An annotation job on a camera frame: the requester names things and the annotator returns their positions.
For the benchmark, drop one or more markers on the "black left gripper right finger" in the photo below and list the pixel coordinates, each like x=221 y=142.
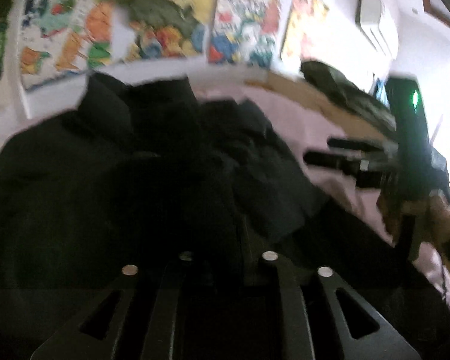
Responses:
x=310 y=297

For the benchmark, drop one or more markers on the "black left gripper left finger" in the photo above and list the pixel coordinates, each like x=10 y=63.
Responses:
x=136 y=323

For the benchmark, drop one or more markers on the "large black jacket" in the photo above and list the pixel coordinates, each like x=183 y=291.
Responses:
x=213 y=307

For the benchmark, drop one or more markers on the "dark green clothing pile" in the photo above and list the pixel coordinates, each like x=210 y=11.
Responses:
x=346 y=95

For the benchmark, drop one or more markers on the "person's right hand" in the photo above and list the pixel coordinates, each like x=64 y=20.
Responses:
x=434 y=209

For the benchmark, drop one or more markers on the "white air conditioner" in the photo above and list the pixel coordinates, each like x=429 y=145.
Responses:
x=377 y=25

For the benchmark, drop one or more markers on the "orange yellow poster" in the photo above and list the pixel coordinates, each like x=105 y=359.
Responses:
x=304 y=30

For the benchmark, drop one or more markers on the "colourful red blue poster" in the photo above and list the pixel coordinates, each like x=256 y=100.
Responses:
x=245 y=32

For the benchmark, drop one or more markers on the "fruit and fish drawing poster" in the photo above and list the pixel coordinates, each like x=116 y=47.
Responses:
x=61 y=38

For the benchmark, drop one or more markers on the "yellow dinosaur poster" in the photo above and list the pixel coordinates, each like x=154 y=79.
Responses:
x=161 y=29

